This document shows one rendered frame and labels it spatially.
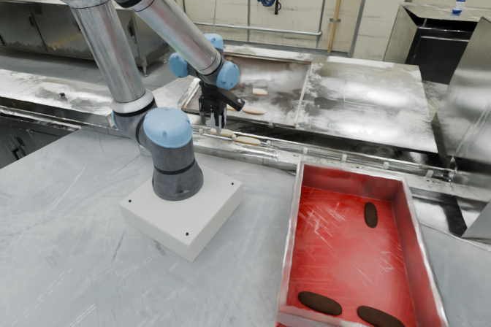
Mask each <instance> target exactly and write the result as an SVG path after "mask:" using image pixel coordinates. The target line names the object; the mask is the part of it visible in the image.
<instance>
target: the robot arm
mask: <svg viewBox="0 0 491 327"><path fill-rule="evenodd" d="M59 1H62V2H63V3H65V4H67V5H69V6H70V9H71V11H72V13H73V15H74V17H75V19H76V21H77V24H78V25H79V27H80V30H81V31H82V33H83V36H84V37H85V40H86V42H87V44H88V46H89V48H90V50H91V52H92V54H93V57H94V59H95V61H96V63H97V65H98V67H99V69H100V72H101V73H102V76H103V78H104V80H105V82H106V83H107V87H108V88H109V90H110V92H111V94H112V96H113V100H112V101H111V108H112V120H113V123H114V125H115V127H116V128H117V129H118V130H119V131H120V132H121V133H122V134H124V135H126V136H128V137H130V138H131V139H133V140H134V141H135V142H137V143H138V144H140V145H141V146H143V147H144V148H145V149H147V150H148V151H149V152H150V153H151V157H152V160H153V165H154V169H153V177H152V186H153V191H154V193H155V194H156V195H157V196H158V197H159V198H160V199H163V200H166V201H182V200H185V199H188V198H191V197H192V196H194V195H195V194H197V193H198V192H199V191H200V189H201V188H202V186H203V182H204V178H203V173H202V170H201V168H200V167H199V165H198V163H197V161H196V160H195V154H194V143H193V137H192V134H193V131H192V127H191V123H190V120H189V117H188V115H187V114H186V113H185V112H183V111H182V110H180V109H177V108H174V107H171V108H168V107H158V106H157V104H156V100H155V98H154V95H153V93H152V91H150V90H148V89H146V88H145V87H144V85H143V82H142V79H141V76H140V73H139V71H138V69H137V65H136V63H135V61H134V58H133V55H132V52H131V50H130V47H129V44H128V42H127V39H126V36H125V33H124V32H123V28H122V26H121V22H120V20H119V18H118V15H117V12H116V10H115V7H114V4H113V1H112V0H59ZM114 1H115V2H116V3H117V4H118V5H119V6H121V7H122V8H124V9H131V10H133V11H134V12H135V13H136V14H137V15H138V16H139V17H140V18H141V19H142V20H144V21H145V22H146V23H147V24H148V25H149V26H150V27H151V28H152V29H153V30H154V31H155V32H156V33H157V34H158V35H159V36H160V37H161V38H162V39H163V40H165V41H166V42H167V43H168V44H169V45H170V46H171V47H172V48H173V49H174V50H176V51H177V52H176V53H173V54H172V55H171V56H170V59H169V64H170V69H171V71H172V73H173V74H174V75H175V76H176V77H178V78H183V77H187V76H189V75H191V76H193V77H196V78H198V79H200V80H201V81H199V85H201V87H202V95H201V96H200V97H199V111H200V112H204V113H209V114H210V113H211V112H212V114H211V118H210V119H209V120H206V122H205V123H206V125H207V126H210V127H211V128H214V129H215V130H216V133H217V134H218V135H219V134H220V133H221V129H222V128H224V127H225V123H226V118H227V104H228V105H229V106H230V107H232V108H233V109H235V110H237V111H238V112H239V111H240V110H241V109H242V108H243V107H244V105H245V102H244V101H243V100H242V99H240V98H239V97H237V96H236V95H235V94H233V93H232V92H230V91H228V90H227V89H231V88H233V87H234V86H235V85H236V83H237V81H238V79H239V76H240V71H239V69H238V67H237V65H236V64H233V63H232V62H231V61H226V60H224V45H223V39H222V37H221V36H220V35H218V34H202V32H201V31H200V30H199V29H198V28H197V27H196V26H195V25H194V23H193V22H192V21H191V20H190V19H189V17H188V16H187V15H186V14H185V13H184V11H183V10H182V9H181V8H180V7H179V6H178V5H177V4H176V3H175V1H174V0H114ZM200 103H201V109H200Z"/></svg>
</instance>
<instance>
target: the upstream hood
mask: <svg viewBox="0 0 491 327"><path fill-rule="evenodd" d="M112 100H113V96H112V94H111V92H106V91H97V90H92V89H87V88H79V87H75V86H69V85H61V84H56V83H51V82H43V81H39V80H30V79H25V78H20V77H12V76H7V75H3V74H0V106H3V107H9V108H13V109H20V110H24V111H28V112H35V113H39V114H43V115H50V116H54V117H58V118H66V119H70V120H76V121H80V122H84V123H92V124H96V125H100V126H106V127H112V126H114V123H113V120H112V108H111V101H112Z"/></svg>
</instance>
